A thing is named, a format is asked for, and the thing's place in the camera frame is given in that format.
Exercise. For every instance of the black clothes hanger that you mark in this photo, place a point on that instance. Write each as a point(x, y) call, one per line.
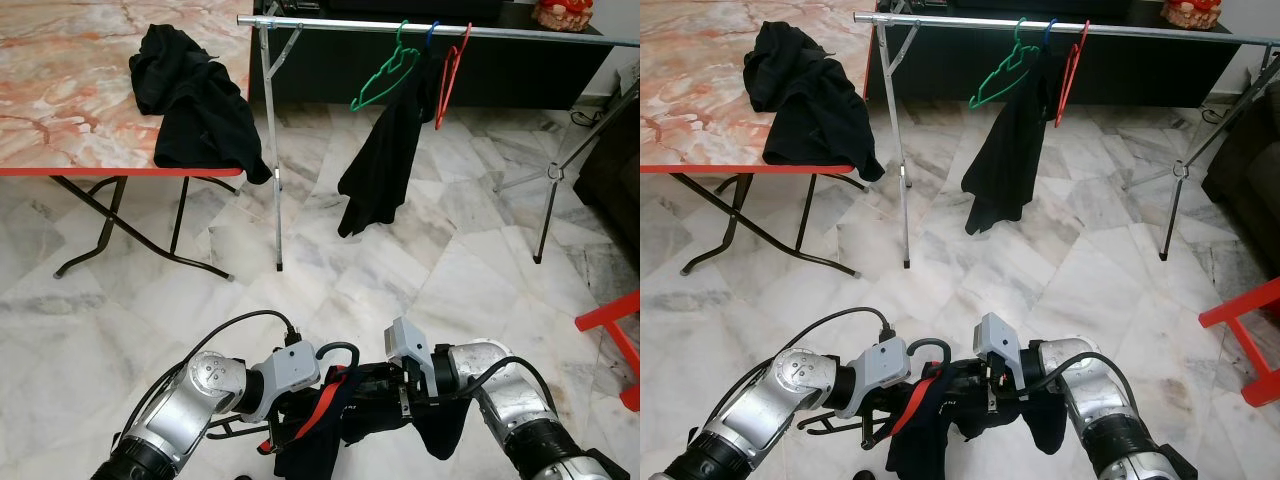
point(340, 345)
point(930, 341)

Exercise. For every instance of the navy shirt red stripe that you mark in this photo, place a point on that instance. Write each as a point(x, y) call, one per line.
point(310, 460)
point(915, 455)

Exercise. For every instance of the green clothes hanger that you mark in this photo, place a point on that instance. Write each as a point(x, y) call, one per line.
point(402, 58)
point(1022, 55)

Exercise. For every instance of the blue clothes hanger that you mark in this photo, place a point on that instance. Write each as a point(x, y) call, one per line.
point(1048, 32)
point(430, 35)

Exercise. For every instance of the red clothes hanger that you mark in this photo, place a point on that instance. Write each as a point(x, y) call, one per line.
point(1085, 38)
point(466, 40)

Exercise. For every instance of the black shirt small logo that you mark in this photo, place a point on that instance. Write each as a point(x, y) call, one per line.
point(1010, 155)
point(390, 160)

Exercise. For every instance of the red stool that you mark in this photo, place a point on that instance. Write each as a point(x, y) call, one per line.
point(605, 315)
point(1235, 310)

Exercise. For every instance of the black tv cabinet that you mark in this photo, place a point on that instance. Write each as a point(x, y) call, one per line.
point(950, 70)
point(330, 75)

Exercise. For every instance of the dark brown sofa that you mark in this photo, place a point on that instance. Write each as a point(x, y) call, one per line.
point(1250, 160)
point(620, 170)

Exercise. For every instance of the silver clothes rack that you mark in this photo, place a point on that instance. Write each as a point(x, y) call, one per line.
point(1150, 34)
point(520, 35)

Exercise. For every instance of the marble pattern folding table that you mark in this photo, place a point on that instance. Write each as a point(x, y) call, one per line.
point(690, 90)
point(70, 90)

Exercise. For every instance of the red figurine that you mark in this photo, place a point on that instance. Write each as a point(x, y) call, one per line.
point(562, 14)
point(1190, 14)

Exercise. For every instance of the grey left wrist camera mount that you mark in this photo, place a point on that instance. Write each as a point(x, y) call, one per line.
point(882, 362)
point(290, 368)

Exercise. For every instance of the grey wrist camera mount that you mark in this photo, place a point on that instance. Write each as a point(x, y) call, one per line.
point(290, 368)
point(410, 345)
point(998, 340)
point(882, 362)

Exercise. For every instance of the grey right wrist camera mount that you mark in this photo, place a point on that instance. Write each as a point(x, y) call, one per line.
point(998, 340)
point(410, 345)

